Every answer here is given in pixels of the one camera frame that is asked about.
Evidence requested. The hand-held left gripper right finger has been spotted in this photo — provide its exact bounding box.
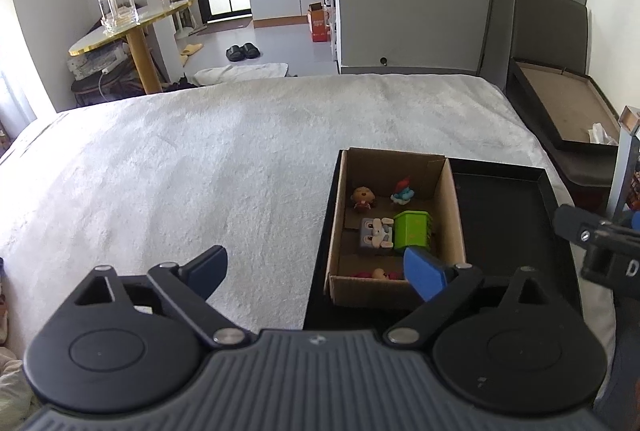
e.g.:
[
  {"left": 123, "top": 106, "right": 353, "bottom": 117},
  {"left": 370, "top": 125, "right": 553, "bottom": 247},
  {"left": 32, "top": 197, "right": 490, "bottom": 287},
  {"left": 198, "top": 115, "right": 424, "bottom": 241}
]
[{"left": 382, "top": 247, "right": 561, "bottom": 352}]

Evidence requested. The pink toy figure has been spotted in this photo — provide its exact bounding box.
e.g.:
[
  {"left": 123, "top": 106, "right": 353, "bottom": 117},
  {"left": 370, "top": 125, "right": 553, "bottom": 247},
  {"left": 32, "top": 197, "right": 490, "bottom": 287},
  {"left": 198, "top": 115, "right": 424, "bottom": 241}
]
[{"left": 354, "top": 267, "right": 407, "bottom": 283}]

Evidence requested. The brown cardboard box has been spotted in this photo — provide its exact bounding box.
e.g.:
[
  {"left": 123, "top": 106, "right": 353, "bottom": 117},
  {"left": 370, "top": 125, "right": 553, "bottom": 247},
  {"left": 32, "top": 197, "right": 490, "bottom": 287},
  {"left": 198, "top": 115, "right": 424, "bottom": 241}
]
[{"left": 324, "top": 147, "right": 467, "bottom": 310}]

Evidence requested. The white floor towel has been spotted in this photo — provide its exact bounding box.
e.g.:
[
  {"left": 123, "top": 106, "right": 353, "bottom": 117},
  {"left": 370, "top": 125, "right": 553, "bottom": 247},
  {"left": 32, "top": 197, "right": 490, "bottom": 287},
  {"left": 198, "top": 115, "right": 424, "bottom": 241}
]
[{"left": 192, "top": 62, "right": 290, "bottom": 86}]

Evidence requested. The dark upholstered panel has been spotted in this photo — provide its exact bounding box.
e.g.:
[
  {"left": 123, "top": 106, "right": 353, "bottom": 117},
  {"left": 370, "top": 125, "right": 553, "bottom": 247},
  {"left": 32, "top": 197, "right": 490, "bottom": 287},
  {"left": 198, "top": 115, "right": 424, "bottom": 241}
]
[{"left": 505, "top": 0, "right": 623, "bottom": 206}]

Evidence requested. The grey desk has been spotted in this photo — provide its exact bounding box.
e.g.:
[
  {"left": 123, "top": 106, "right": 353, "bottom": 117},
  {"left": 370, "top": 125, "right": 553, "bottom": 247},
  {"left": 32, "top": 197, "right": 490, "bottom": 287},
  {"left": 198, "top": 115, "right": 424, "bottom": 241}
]
[{"left": 607, "top": 106, "right": 640, "bottom": 222}]

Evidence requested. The orange cardboard box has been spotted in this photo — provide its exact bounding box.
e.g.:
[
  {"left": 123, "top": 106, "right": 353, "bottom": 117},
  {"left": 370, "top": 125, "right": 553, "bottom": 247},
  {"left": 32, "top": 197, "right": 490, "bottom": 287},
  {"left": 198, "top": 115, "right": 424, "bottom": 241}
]
[{"left": 306, "top": 2, "right": 331, "bottom": 42}]

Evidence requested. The round gold table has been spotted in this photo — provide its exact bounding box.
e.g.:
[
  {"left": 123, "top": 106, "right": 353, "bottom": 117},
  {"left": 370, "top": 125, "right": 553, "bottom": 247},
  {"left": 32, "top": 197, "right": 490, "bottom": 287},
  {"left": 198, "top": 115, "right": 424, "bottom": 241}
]
[{"left": 68, "top": 0, "right": 199, "bottom": 94}]

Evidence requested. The white power strip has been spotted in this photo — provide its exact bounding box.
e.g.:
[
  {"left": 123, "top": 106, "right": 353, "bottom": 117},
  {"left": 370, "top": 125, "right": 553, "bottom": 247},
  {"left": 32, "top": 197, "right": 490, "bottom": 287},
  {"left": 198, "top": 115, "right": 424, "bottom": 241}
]
[{"left": 70, "top": 51, "right": 126, "bottom": 74}]

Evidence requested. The black picture frame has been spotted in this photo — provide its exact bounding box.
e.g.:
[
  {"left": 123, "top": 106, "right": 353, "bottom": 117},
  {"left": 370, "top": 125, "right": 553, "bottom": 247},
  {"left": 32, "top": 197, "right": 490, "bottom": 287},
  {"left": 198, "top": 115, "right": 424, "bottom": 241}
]
[{"left": 507, "top": 57, "right": 621, "bottom": 154}]

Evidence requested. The black tray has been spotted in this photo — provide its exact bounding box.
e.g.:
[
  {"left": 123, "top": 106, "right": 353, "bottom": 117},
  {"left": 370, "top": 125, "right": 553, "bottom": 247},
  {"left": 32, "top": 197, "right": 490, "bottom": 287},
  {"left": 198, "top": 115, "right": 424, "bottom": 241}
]
[{"left": 302, "top": 150, "right": 586, "bottom": 332}]

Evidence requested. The clear glass jar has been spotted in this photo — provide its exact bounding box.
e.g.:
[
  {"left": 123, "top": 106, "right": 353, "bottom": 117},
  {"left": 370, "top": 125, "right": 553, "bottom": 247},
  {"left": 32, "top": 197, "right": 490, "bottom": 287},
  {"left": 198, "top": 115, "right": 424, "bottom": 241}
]
[{"left": 96, "top": 0, "right": 140, "bottom": 33}]

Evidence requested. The beige cloth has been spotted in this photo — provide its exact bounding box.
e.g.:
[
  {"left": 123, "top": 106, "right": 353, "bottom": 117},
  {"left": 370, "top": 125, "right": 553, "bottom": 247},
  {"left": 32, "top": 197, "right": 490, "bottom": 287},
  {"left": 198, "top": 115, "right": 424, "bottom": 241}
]
[{"left": 0, "top": 346, "right": 36, "bottom": 431}]

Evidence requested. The white tissue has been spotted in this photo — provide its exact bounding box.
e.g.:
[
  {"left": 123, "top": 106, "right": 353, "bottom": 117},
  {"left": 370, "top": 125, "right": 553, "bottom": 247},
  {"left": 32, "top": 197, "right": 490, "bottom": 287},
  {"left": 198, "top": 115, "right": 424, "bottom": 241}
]
[{"left": 587, "top": 123, "right": 620, "bottom": 146}]

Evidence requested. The brown toy figure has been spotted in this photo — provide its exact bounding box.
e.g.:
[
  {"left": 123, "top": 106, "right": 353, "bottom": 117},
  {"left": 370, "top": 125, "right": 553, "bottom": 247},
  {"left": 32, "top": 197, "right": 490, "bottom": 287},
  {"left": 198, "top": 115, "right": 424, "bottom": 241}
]
[{"left": 351, "top": 187, "right": 377, "bottom": 212}]

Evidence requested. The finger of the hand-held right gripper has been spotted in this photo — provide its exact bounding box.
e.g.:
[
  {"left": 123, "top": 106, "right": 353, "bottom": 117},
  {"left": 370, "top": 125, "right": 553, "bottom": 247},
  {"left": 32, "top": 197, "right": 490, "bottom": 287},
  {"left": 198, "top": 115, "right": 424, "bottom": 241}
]
[{"left": 554, "top": 205, "right": 603, "bottom": 243}]

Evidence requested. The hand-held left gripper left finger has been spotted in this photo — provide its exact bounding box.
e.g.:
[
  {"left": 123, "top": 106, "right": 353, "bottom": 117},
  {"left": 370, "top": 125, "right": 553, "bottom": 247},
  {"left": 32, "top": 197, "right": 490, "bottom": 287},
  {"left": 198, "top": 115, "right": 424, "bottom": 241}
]
[{"left": 70, "top": 245, "right": 256, "bottom": 352}]

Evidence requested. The red and blue toy figure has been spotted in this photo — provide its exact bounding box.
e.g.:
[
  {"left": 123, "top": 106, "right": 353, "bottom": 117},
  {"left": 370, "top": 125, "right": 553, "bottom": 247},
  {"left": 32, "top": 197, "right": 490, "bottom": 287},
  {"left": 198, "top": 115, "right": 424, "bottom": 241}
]
[{"left": 390, "top": 176, "right": 417, "bottom": 204}]

